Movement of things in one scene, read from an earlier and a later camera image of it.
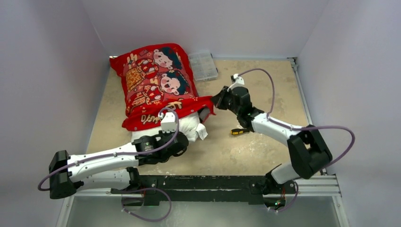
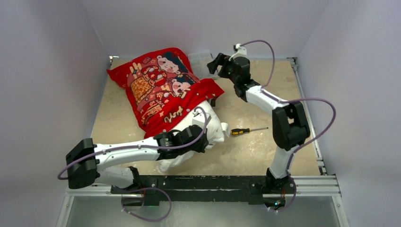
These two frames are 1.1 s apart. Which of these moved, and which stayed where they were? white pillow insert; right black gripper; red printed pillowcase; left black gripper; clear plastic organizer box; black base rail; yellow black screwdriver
Moved: white pillow insert; red printed pillowcase; left black gripper; right black gripper
Stayed: black base rail; yellow black screwdriver; clear plastic organizer box
